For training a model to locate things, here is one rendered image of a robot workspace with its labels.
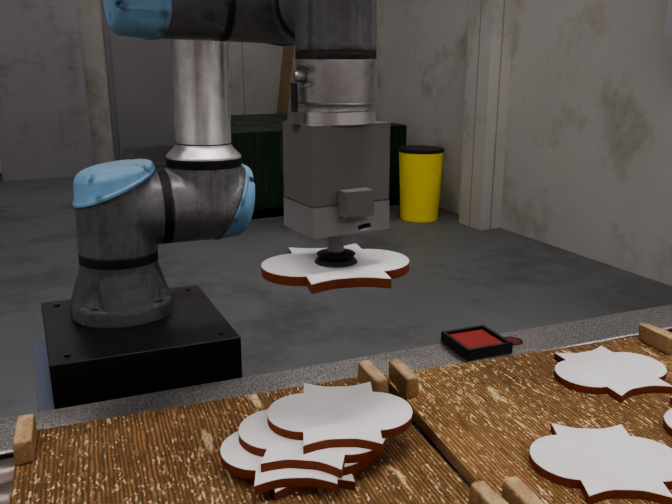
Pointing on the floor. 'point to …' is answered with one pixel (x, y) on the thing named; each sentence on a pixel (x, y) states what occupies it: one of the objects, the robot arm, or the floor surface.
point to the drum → (420, 182)
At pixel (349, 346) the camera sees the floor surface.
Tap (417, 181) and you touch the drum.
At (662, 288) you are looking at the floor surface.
